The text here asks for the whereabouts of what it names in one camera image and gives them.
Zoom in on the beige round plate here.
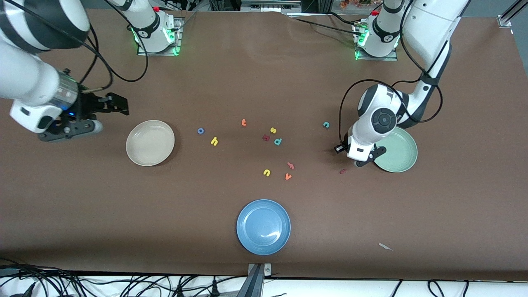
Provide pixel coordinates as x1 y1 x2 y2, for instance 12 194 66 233
126 120 175 167

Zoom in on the green round plate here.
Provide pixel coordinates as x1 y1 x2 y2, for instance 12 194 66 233
373 126 418 173

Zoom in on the brown table cover sheet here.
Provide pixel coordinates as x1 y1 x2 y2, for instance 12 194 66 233
0 7 528 282

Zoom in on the blue round plate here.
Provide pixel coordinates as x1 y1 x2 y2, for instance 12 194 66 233
236 199 291 256

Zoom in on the grey power strip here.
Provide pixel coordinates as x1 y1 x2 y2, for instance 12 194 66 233
241 0 302 13

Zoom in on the dark grey mounting pole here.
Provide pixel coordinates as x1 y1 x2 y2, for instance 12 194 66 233
236 264 264 297

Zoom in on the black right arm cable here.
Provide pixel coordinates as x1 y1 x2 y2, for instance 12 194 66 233
0 0 149 93

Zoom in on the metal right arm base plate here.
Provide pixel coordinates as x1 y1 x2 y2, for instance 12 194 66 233
137 16 182 56

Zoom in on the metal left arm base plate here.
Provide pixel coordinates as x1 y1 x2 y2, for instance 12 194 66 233
355 21 398 61

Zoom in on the black cable to base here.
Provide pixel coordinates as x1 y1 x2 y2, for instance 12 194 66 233
289 16 363 38

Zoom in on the silver metal bracket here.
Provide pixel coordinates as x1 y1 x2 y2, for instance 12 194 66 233
247 263 272 278

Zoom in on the aluminium frame profile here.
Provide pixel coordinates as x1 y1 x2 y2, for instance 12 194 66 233
497 0 528 27

